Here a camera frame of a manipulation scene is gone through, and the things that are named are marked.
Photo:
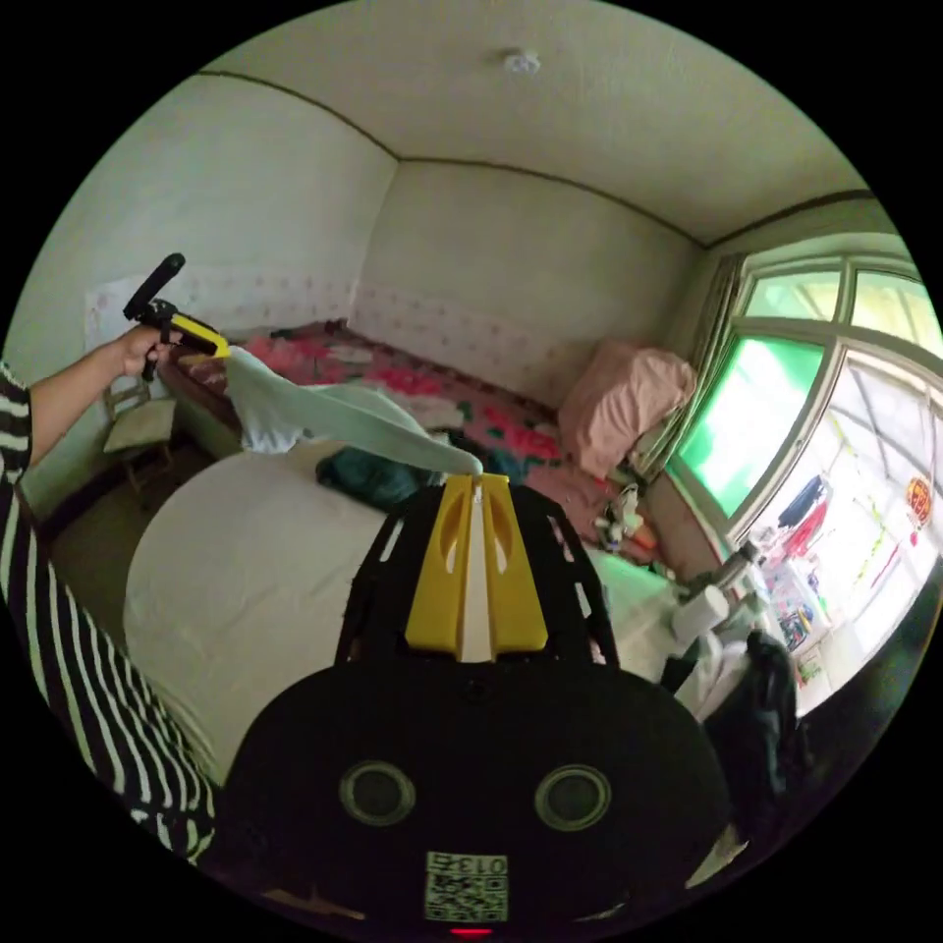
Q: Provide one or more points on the wooden chair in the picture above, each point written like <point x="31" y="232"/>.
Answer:
<point x="136" y="431"/>

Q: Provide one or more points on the window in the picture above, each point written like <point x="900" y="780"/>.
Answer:
<point x="818" y="457"/>

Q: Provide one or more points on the bed with floral sheet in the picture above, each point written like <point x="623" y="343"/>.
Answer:
<point x="412" y="379"/>

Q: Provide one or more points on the ceiling lamp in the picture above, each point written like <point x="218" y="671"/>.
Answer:
<point x="521" y="60"/>

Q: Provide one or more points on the pile of clothes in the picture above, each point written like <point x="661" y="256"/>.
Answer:
<point x="372" y="475"/>

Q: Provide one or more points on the pink rolled blanket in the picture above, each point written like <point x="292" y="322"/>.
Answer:
<point x="626" y="404"/>

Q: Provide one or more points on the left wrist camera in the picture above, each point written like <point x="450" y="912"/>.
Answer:
<point x="155" y="283"/>

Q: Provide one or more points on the white t-shirt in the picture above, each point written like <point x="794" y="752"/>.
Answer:
<point x="346" y="416"/>

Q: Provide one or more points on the person's left forearm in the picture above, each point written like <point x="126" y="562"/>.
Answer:
<point x="70" y="394"/>

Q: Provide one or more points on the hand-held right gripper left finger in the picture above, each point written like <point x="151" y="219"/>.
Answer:
<point x="440" y="575"/>

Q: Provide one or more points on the black garment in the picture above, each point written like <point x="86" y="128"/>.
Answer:
<point x="766" y="722"/>

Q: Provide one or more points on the person's body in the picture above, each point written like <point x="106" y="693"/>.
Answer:
<point x="81" y="633"/>

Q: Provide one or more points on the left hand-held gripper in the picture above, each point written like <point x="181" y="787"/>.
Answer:
<point x="160" y="318"/>

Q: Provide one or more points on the person's left hand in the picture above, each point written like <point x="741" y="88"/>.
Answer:
<point x="135" y="354"/>

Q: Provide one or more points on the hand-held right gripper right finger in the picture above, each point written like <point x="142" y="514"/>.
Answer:
<point x="516" y="582"/>

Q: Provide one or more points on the curtain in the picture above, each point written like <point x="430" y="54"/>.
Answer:
<point x="713" y="354"/>

